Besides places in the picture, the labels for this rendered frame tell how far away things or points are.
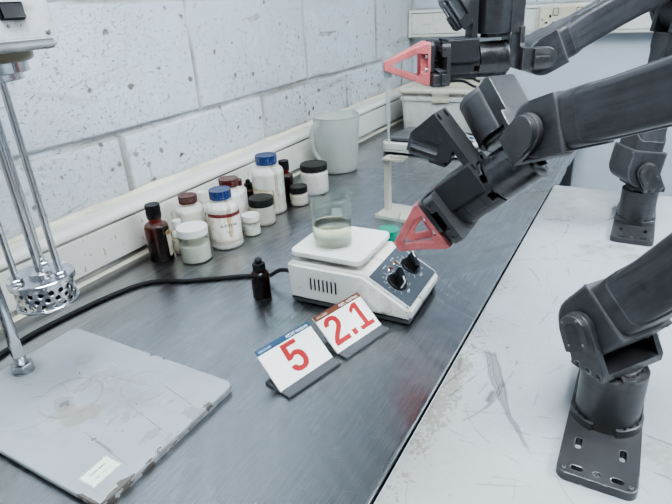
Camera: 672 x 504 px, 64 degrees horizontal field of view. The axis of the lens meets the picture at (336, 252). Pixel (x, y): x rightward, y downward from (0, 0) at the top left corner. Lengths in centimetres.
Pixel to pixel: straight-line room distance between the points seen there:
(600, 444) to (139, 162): 90
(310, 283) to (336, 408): 24
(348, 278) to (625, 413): 38
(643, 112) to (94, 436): 62
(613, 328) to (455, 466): 20
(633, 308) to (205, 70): 98
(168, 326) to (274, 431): 29
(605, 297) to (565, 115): 17
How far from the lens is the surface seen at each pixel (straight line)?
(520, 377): 71
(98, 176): 107
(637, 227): 116
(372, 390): 67
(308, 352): 70
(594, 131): 54
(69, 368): 80
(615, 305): 56
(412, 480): 57
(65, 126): 103
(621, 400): 62
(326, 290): 81
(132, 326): 87
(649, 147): 112
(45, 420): 72
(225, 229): 104
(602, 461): 61
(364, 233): 86
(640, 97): 52
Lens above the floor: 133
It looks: 25 degrees down
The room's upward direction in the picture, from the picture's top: 3 degrees counter-clockwise
